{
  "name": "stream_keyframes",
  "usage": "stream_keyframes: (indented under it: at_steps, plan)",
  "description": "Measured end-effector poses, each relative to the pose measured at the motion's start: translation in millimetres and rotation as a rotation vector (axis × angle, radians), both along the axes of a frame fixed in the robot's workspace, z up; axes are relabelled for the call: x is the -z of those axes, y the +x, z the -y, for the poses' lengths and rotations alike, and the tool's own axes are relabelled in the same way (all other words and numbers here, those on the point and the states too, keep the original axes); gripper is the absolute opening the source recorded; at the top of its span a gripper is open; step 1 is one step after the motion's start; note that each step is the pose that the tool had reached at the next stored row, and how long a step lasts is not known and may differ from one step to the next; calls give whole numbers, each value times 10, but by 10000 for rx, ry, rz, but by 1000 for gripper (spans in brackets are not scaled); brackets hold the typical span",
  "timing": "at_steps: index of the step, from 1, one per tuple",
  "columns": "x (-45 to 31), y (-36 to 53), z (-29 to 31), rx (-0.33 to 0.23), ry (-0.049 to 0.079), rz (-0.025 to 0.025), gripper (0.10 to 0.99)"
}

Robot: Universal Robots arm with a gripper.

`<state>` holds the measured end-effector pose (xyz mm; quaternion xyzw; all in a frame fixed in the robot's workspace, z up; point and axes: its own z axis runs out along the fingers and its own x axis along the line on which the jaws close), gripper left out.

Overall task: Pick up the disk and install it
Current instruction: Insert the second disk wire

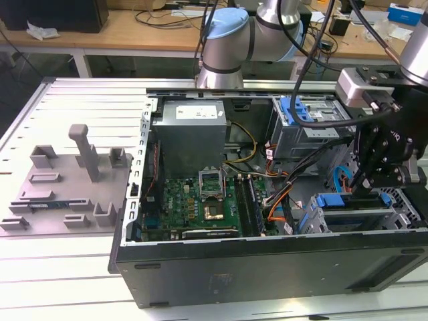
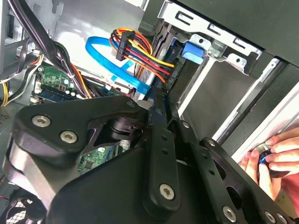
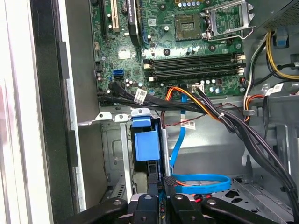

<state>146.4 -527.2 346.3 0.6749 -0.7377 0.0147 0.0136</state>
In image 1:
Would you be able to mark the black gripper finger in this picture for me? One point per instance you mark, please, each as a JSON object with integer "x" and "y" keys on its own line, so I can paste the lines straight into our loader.
{"x": 394, "y": 174}
{"x": 372, "y": 150}

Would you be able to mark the hard disk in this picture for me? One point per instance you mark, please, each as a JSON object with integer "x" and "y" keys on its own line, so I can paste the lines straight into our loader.
{"x": 334, "y": 200}

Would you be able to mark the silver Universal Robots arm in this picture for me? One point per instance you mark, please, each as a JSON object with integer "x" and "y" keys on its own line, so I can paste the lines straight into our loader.
{"x": 230, "y": 43}

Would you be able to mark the metal disk bay cage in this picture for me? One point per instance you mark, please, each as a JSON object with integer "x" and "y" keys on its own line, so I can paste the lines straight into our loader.
{"x": 401, "y": 219}

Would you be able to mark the metal optical drive cage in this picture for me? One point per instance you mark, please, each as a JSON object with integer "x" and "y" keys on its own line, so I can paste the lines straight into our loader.
{"x": 287, "y": 140}

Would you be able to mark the blue plastic latch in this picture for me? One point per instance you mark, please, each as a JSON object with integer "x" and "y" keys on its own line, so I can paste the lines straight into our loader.
{"x": 284, "y": 110}

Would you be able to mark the blue cardboard box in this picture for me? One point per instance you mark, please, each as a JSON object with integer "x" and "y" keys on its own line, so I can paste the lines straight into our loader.
{"x": 404, "y": 13}

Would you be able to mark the grey flat case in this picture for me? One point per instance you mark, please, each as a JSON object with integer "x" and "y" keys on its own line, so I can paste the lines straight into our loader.
{"x": 371, "y": 16}

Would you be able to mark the small dark brown box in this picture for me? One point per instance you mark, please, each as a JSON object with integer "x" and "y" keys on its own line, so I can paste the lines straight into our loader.
{"x": 339, "y": 26}

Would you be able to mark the dark RAM stick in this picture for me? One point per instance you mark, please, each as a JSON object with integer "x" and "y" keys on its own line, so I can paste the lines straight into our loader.
{"x": 256, "y": 207}

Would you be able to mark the black PC case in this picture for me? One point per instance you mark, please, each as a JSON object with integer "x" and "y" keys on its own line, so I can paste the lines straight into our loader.
{"x": 267, "y": 267}

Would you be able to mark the CPU socket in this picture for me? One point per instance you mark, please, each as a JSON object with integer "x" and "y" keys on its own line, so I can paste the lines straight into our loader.
{"x": 214, "y": 212}

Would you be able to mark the graphics card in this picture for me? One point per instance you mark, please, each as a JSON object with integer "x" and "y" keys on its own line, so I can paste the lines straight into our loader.
{"x": 210, "y": 233}

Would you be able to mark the grey power supply unit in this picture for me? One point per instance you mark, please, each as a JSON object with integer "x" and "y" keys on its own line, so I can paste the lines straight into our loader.
{"x": 187, "y": 140}

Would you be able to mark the green motherboard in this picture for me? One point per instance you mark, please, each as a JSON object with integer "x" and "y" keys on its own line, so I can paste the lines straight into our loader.
{"x": 180, "y": 200}

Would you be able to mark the wooden desk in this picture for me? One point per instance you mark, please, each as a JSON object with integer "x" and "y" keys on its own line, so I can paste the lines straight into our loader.
{"x": 110, "y": 33}

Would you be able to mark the grey parts rack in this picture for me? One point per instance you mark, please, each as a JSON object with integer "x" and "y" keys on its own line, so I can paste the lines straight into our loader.
{"x": 67, "y": 187}

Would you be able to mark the large black box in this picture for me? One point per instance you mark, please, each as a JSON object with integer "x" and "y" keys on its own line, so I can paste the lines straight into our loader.
{"x": 67, "y": 13}

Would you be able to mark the clear plastic bag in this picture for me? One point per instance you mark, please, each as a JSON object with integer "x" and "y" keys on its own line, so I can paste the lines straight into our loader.
{"x": 41, "y": 31}

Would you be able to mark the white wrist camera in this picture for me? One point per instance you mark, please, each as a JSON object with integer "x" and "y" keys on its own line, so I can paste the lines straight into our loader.
{"x": 351, "y": 88}

